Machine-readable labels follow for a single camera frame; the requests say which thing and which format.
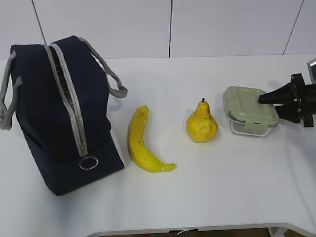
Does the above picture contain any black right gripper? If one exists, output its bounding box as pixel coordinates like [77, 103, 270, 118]
[258, 73, 316, 127]

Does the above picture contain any glass container with green lid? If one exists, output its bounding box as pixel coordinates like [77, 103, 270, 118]
[223, 86, 279, 137]

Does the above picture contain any yellow pear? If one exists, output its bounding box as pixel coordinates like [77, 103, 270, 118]
[186, 98, 219, 143]

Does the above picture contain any yellow banana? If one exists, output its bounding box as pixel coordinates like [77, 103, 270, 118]
[128, 105, 176, 172]

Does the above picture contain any navy blue lunch bag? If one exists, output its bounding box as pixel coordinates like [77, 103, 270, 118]
[0, 36, 128, 196]

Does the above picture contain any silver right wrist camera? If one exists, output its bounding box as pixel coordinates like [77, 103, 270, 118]
[307, 59, 316, 84]

